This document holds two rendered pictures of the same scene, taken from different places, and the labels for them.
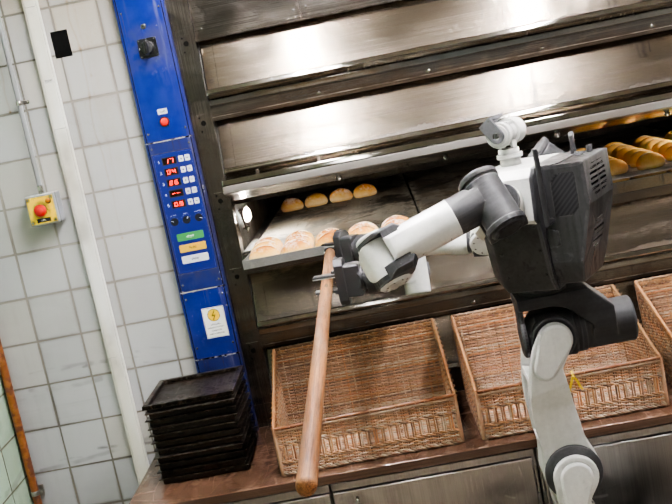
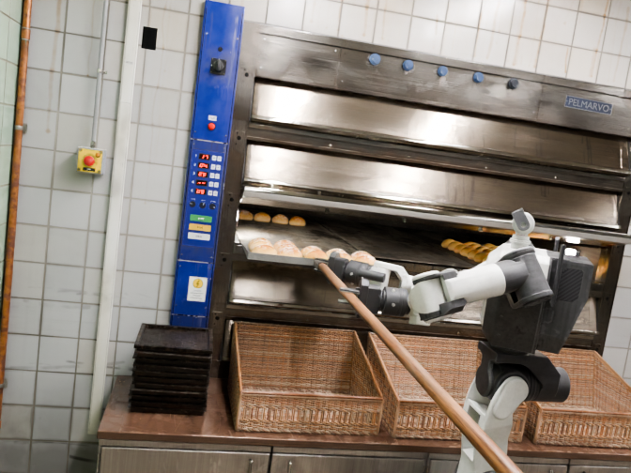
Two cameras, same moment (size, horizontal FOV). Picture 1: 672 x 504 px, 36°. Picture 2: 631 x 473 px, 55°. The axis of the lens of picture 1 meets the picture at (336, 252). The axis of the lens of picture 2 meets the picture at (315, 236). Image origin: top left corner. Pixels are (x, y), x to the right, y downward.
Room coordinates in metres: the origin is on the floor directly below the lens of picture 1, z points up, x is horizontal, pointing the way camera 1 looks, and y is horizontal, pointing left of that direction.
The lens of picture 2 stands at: (0.84, 0.64, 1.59)
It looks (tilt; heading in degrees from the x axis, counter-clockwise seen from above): 7 degrees down; 345
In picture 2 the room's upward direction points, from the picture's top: 8 degrees clockwise
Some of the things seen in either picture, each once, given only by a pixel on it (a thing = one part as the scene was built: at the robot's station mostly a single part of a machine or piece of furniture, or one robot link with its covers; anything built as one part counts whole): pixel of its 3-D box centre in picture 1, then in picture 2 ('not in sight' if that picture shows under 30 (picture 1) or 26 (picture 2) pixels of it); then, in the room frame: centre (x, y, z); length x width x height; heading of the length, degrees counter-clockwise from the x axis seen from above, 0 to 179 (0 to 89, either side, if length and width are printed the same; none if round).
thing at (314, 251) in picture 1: (331, 238); (309, 253); (3.30, 0.00, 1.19); 0.55 x 0.36 x 0.03; 87
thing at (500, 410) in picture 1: (552, 357); (439, 384); (3.11, -0.59, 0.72); 0.56 x 0.49 x 0.28; 88
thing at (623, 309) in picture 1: (574, 316); (523, 373); (2.50, -0.55, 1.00); 0.28 x 0.13 x 0.18; 86
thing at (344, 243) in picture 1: (356, 249); (345, 270); (2.99, -0.06, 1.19); 0.12 x 0.10 x 0.13; 52
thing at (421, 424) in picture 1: (362, 392); (301, 374); (3.15, 0.01, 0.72); 0.56 x 0.49 x 0.28; 88
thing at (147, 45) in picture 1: (145, 40); (219, 60); (3.39, 0.46, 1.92); 0.06 x 0.04 x 0.11; 87
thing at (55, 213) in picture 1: (44, 208); (91, 160); (3.42, 0.91, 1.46); 0.10 x 0.07 x 0.10; 87
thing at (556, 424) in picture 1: (559, 404); (490, 436); (2.51, -0.48, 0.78); 0.18 x 0.15 x 0.47; 176
